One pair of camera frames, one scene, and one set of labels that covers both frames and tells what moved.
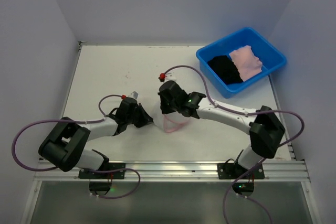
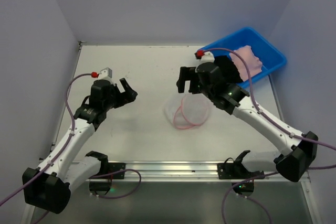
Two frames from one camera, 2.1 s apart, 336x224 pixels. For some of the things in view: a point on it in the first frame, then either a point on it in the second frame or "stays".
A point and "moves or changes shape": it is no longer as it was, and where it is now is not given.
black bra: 226,69 stays
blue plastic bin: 271,58 stays
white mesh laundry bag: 174,121 moves or changes shape
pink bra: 246,62 stays
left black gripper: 138,115 → 118,95
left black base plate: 116,174 stays
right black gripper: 166,100 → 192,80
